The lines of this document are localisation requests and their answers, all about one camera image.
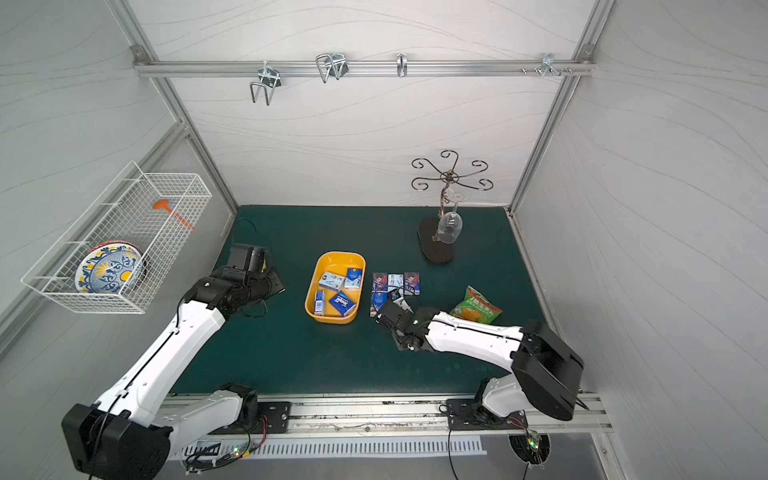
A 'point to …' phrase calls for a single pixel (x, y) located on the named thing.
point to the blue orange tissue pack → (378, 300)
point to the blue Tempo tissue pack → (342, 303)
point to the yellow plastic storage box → (316, 301)
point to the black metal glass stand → (434, 249)
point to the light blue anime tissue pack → (332, 281)
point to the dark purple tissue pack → (412, 283)
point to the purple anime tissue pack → (379, 282)
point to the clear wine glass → (450, 225)
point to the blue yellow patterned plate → (111, 267)
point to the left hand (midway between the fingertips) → (279, 281)
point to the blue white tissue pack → (353, 278)
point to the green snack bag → (476, 306)
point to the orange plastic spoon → (163, 204)
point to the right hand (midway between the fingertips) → (408, 325)
